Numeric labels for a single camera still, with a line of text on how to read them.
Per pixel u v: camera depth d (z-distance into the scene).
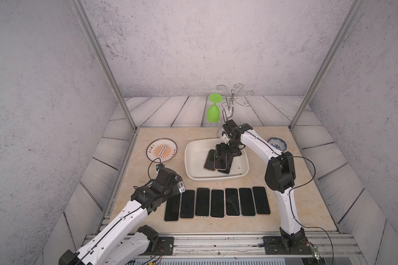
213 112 0.97
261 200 0.87
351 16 0.72
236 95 0.95
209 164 1.05
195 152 1.06
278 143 1.08
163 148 1.08
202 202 0.85
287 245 0.65
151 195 0.53
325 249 0.75
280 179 0.57
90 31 0.76
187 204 0.83
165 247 0.73
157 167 0.73
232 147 0.82
